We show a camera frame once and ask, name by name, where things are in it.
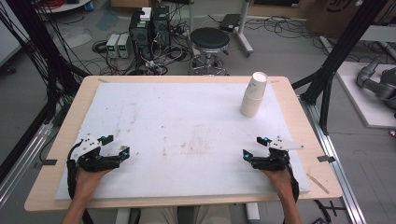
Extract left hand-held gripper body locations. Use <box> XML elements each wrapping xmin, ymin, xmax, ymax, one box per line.
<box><xmin>74</xmin><ymin>133</ymin><xmax>123</xmax><ymax>173</ymax></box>

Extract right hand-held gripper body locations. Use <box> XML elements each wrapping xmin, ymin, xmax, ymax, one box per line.
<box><xmin>251</xmin><ymin>135</ymin><xmax>304</xmax><ymax>172</ymax></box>

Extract stack of white paper cups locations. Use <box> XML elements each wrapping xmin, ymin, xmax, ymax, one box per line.
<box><xmin>239</xmin><ymin>71</ymin><xmax>269</xmax><ymax>119</ymax></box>

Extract person's left hand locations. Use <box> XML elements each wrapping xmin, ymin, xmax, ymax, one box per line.
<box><xmin>74</xmin><ymin>169</ymin><xmax>110</xmax><ymax>199</ymax></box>

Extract person's right hand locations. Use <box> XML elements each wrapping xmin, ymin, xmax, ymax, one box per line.
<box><xmin>260</xmin><ymin>169</ymin><xmax>295</xmax><ymax>200</ymax></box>

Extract thin wooden stick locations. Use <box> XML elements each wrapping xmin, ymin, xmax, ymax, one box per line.
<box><xmin>305</xmin><ymin>173</ymin><xmax>331</xmax><ymax>195</ymax></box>

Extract white table leg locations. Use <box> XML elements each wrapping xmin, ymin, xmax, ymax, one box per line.
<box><xmin>245</xmin><ymin>203</ymin><xmax>262</xmax><ymax>224</ymax></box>
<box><xmin>115</xmin><ymin>207</ymin><xmax>133</xmax><ymax>224</ymax></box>

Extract white foam mat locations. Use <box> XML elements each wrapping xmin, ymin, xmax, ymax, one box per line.
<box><xmin>54</xmin><ymin>81</ymin><xmax>311</xmax><ymax>201</ymax></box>

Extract person's beige trousers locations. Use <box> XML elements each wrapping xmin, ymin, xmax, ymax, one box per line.
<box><xmin>137</xmin><ymin>204</ymin><xmax>233</xmax><ymax>224</ymax></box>

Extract grey bench power supply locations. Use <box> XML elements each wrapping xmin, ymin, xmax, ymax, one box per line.
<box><xmin>106</xmin><ymin>34</ymin><xmax>121</xmax><ymax>60</ymax></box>
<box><xmin>117</xmin><ymin>33</ymin><xmax>132</xmax><ymax>60</ymax></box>

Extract white floor board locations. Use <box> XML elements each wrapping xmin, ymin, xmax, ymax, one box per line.
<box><xmin>335</xmin><ymin>61</ymin><xmax>396</xmax><ymax>130</ymax></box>

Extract black computer tower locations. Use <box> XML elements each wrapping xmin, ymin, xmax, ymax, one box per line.
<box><xmin>128</xmin><ymin>7</ymin><xmax>154</xmax><ymax>61</ymax></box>
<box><xmin>151</xmin><ymin>5</ymin><xmax>172</xmax><ymax>49</ymax></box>

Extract black round stool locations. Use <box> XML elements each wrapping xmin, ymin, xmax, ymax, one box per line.
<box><xmin>188</xmin><ymin>27</ymin><xmax>232</xmax><ymax>77</ymax></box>

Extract black flat device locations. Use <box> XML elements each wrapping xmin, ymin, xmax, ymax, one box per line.
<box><xmin>219</xmin><ymin>13</ymin><xmax>243</xmax><ymax>33</ymax></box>

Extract brown cardboard box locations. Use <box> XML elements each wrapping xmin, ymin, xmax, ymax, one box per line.
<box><xmin>305</xmin><ymin>0</ymin><xmax>396</xmax><ymax>39</ymax></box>

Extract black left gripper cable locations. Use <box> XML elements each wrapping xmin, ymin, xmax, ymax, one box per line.
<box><xmin>66</xmin><ymin>139</ymin><xmax>84</xmax><ymax>201</ymax></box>

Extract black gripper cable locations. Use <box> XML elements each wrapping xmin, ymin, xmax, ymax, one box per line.
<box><xmin>287</xmin><ymin>166</ymin><xmax>301</xmax><ymax>204</ymax></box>
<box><xmin>66</xmin><ymin>139</ymin><xmax>84</xmax><ymax>201</ymax></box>

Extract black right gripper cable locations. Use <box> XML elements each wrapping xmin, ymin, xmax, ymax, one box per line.
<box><xmin>287</xmin><ymin>166</ymin><xmax>301</xmax><ymax>204</ymax></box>

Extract aluminium floor rail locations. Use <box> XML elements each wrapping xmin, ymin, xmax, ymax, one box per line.
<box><xmin>0</xmin><ymin>121</ymin><xmax>54</xmax><ymax>208</ymax></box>
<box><xmin>298</xmin><ymin>95</ymin><xmax>368</xmax><ymax>224</ymax></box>

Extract tangle of floor cables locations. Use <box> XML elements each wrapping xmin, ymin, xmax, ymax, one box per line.
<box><xmin>91</xmin><ymin>36</ymin><xmax>194</xmax><ymax>77</ymax></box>

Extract black metal frame post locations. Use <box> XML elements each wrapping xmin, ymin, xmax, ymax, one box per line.
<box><xmin>291</xmin><ymin>0</ymin><xmax>389</xmax><ymax>135</ymax></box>
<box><xmin>5</xmin><ymin>0</ymin><xmax>80</xmax><ymax>106</ymax></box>

